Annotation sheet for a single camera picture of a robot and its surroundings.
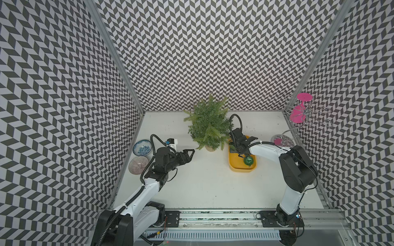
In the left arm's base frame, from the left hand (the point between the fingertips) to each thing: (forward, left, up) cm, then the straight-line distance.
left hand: (190, 153), depth 83 cm
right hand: (+8, -28, -10) cm, 31 cm away
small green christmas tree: (+7, -10, +15) cm, 20 cm away
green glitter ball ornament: (-1, -33, -7) cm, 34 cm away
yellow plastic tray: (-3, -27, -9) cm, 28 cm away
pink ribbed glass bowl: (-2, +32, -9) cm, 33 cm away
